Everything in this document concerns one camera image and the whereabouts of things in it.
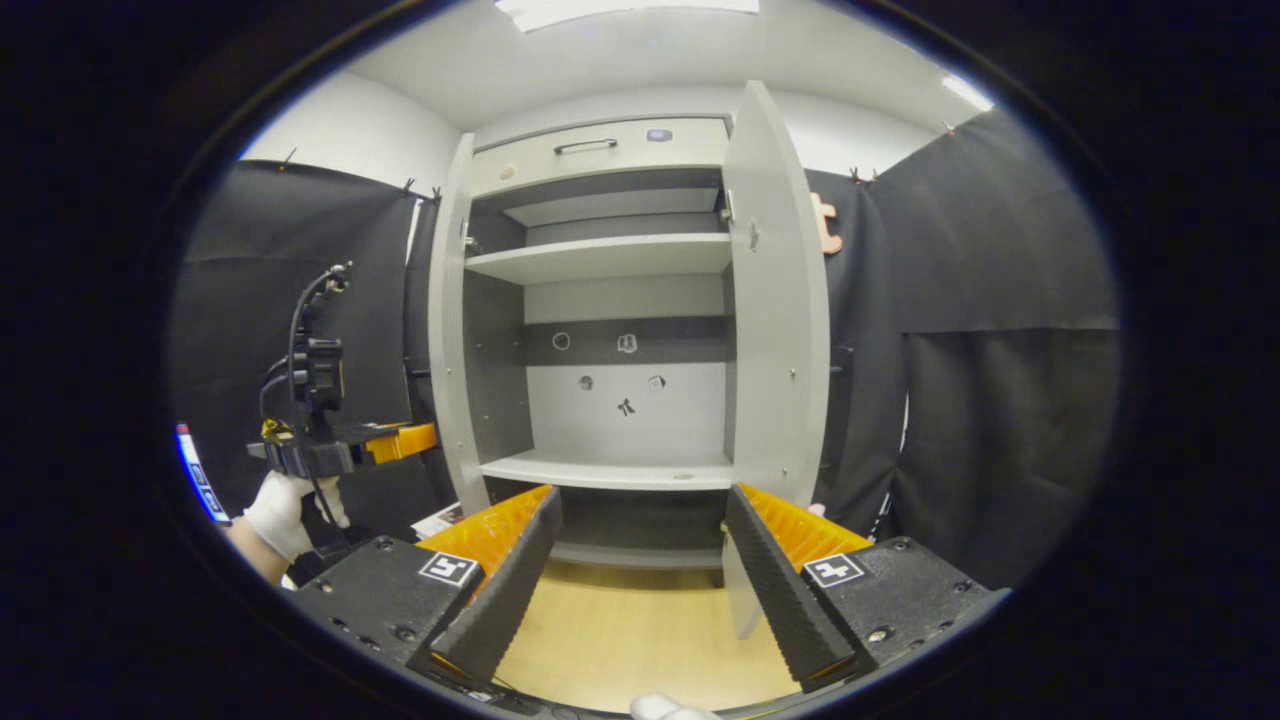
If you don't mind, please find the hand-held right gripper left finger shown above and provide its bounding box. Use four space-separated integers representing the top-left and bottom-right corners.
288 485 563 691

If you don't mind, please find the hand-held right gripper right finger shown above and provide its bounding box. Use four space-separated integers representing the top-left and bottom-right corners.
722 482 1001 693

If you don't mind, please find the beige shoe cabinet door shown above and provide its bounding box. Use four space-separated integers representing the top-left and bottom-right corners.
720 80 857 641
428 132 493 517

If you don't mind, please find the double-door shoe cabinet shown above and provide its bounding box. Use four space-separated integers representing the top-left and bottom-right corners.
428 112 761 571

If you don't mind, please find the beige cabinet drawer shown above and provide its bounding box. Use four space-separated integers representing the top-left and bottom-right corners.
470 115 731 198

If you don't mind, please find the printed booklet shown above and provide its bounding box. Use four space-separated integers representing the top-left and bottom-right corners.
412 500 467 542

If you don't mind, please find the white printed board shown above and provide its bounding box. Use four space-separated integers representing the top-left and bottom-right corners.
175 423 234 527

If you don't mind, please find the black backdrop cloth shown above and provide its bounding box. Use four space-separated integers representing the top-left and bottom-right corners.
165 108 1121 591

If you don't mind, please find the long ceiling light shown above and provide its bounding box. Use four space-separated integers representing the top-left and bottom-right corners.
495 0 761 32

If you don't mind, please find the small ceiling light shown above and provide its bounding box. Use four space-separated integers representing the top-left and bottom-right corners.
940 72 997 114

